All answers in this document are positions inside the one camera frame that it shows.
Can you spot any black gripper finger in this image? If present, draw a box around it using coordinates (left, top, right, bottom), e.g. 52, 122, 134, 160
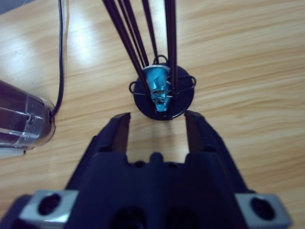
65, 112, 132, 192
184, 110, 250, 194

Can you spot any black capsule holder with rods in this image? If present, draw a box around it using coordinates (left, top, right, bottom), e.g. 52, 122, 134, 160
102, 0, 196, 122

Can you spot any black machine power cord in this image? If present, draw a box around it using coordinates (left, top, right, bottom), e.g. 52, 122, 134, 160
49, 0, 66, 122

